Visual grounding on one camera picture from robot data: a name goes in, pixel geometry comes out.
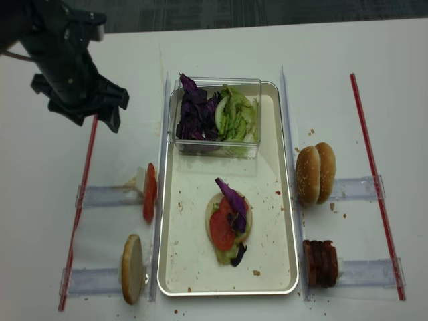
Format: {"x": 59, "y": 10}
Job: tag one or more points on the standing tomato slice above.
{"x": 150, "y": 194}

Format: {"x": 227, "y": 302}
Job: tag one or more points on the green lettuce pile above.
{"x": 237, "y": 121}

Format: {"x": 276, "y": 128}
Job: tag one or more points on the purple lettuce leaf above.
{"x": 236, "y": 201}

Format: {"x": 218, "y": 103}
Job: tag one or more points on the sesame bun top front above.
{"x": 308, "y": 175}

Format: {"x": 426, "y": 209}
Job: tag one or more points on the standing bun bottom half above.
{"x": 132, "y": 269}

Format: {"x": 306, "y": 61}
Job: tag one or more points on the purple lettuce pile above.
{"x": 197, "y": 117}

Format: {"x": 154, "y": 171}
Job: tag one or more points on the clear plastic salad container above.
{"x": 250, "y": 87}

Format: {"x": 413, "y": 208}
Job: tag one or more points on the acrylic rail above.
{"x": 369, "y": 273}
{"x": 91, "y": 282}
{"x": 111, "y": 196}
{"x": 367, "y": 188}

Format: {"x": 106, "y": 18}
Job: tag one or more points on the lower left acrylic rail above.
{"x": 91, "y": 282}

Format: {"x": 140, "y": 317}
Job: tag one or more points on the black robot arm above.
{"x": 15, "y": 23}

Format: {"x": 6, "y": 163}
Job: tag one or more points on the upper left acrylic rail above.
{"x": 111, "y": 196}

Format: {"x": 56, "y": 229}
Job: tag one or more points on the white metal tray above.
{"x": 187, "y": 264}

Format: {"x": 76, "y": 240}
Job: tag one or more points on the tomato slice on bun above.
{"x": 221, "y": 231}

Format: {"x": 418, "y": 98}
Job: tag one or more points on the red tape strip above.
{"x": 80, "y": 196}
{"x": 383, "y": 211}

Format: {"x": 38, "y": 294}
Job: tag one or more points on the clear acrylic divider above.
{"x": 291, "y": 142}
{"x": 153, "y": 284}

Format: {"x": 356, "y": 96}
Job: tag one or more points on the right clear acrylic divider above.
{"x": 291, "y": 142}

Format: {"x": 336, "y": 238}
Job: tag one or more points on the left red tape strip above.
{"x": 80, "y": 196}

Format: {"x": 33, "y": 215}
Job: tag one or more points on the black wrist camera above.
{"x": 90, "y": 24}

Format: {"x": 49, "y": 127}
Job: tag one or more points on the white bacon pusher block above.
{"x": 339, "y": 268}

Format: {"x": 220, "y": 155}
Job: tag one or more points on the left clear acrylic divider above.
{"x": 153, "y": 284}

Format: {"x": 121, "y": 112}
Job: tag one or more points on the green lettuce under tomato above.
{"x": 235, "y": 255}

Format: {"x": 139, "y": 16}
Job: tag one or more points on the white plastic pusher block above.
{"x": 140, "y": 181}

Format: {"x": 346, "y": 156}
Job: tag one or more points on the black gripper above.
{"x": 69, "y": 76}

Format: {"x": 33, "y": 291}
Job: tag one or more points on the stack of bacon slices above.
{"x": 322, "y": 263}

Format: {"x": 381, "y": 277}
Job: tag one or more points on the bottom bun on tray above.
{"x": 214, "y": 205}

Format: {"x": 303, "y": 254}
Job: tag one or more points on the sesame bun top rear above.
{"x": 327, "y": 171}

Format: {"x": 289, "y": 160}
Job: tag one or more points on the upper right acrylic rail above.
{"x": 367, "y": 188}

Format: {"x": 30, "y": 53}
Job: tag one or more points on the right red tape strip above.
{"x": 383, "y": 211}

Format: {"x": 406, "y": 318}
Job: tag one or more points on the lower right acrylic rail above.
{"x": 369, "y": 273}

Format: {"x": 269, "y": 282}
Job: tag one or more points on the sesame bun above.
{"x": 308, "y": 175}
{"x": 327, "y": 171}

